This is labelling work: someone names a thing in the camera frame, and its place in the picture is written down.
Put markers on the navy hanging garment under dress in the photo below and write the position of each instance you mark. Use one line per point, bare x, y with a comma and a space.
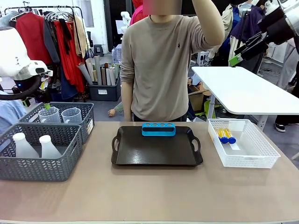
66, 91

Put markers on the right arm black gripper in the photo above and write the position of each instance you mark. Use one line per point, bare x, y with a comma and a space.
275, 28

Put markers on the light blue shirt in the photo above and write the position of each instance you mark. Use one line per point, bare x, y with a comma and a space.
9, 112

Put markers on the black hanging scarf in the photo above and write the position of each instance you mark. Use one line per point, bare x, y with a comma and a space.
65, 32

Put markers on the white desk top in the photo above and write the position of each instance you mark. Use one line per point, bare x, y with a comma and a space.
245, 88

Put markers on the beige hanging garment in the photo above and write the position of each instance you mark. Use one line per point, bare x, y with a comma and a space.
80, 35

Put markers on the long red hanging dress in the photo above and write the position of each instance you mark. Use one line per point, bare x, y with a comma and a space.
70, 70

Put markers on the mannequin in beige coat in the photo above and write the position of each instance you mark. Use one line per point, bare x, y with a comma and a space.
227, 18

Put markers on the gray basket with sticker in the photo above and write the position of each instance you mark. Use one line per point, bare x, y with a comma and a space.
87, 109

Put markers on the white desk leg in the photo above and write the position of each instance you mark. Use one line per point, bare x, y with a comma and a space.
211, 107
262, 121

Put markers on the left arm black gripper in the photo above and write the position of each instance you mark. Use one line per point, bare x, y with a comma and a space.
44, 93

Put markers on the red hanging jacket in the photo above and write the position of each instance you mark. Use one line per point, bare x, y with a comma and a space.
30, 39

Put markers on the dark navy hanging coat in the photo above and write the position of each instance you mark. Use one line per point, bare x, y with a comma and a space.
247, 23

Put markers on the pink red garment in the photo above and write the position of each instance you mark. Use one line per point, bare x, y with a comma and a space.
137, 14

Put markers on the white plastic lattice basket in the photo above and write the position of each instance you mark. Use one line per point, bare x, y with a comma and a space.
245, 161

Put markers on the background person in gray trousers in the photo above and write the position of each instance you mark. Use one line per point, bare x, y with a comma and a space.
289, 70

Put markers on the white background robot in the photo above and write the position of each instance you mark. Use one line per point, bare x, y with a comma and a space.
125, 19

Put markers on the tall gray paper roll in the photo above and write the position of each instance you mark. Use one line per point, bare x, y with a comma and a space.
98, 70

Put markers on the gray basket without sticker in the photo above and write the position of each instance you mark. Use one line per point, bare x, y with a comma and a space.
35, 170

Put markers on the dark gray hanging jacket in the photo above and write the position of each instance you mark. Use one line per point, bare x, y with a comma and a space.
50, 42

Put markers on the person's left forearm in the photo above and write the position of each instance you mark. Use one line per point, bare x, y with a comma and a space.
208, 21

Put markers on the person's right forearm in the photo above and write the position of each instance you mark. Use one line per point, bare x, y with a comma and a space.
127, 100

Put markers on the person in beige sweater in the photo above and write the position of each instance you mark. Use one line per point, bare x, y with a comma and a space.
158, 70

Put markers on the white plastic conical flask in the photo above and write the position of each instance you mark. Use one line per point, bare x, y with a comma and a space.
23, 147
49, 149

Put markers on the brown cardboard box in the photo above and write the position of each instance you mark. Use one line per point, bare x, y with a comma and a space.
198, 100

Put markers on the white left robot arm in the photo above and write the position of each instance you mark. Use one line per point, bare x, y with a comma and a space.
11, 51

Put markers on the blue test tube rack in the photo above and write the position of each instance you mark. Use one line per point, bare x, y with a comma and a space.
158, 133

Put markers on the dark gray storage bin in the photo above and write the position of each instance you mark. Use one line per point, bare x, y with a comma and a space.
105, 92

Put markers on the bright green plastic object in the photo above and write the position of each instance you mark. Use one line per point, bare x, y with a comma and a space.
208, 109

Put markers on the small dark step stool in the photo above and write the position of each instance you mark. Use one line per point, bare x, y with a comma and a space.
98, 49

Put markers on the white paper roll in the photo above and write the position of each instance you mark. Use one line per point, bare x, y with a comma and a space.
108, 77

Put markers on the cream paper roll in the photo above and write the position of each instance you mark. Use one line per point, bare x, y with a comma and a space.
91, 67

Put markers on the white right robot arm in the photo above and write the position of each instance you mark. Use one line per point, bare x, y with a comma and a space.
293, 16

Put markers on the small white crate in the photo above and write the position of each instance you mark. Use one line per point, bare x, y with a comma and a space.
203, 58

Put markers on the pale gray hanging garment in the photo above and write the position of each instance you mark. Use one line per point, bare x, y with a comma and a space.
7, 19

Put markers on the clear plastic measuring cup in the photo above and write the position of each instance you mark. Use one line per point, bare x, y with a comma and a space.
49, 115
72, 115

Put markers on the yellow tube with blue cap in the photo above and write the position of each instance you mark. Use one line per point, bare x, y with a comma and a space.
223, 140
231, 140

